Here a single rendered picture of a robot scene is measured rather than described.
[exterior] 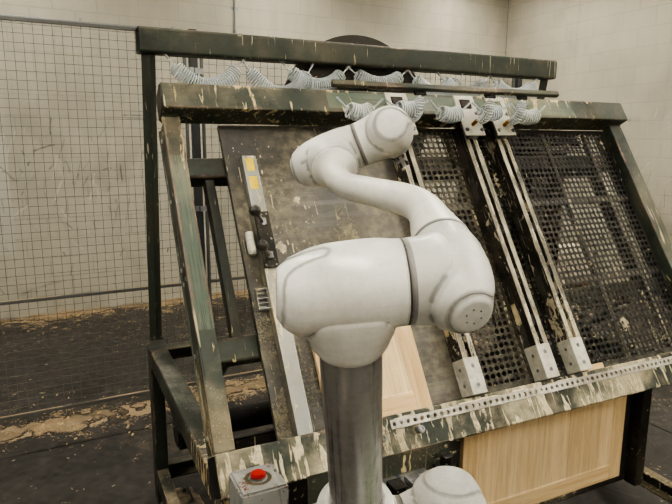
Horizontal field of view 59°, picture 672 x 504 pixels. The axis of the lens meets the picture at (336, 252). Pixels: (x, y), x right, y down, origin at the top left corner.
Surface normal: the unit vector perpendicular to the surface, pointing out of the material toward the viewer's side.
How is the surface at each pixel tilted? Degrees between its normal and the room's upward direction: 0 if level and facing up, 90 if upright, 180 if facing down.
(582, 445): 90
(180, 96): 58
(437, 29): 90
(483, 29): 90
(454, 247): 26
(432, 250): 31
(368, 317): 114
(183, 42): 90
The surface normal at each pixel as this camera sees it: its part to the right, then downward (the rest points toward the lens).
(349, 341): 0.05, 0.58
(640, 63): -0.88, 0.08
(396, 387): 0.36, -0.38
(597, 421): 0.43, 0.17
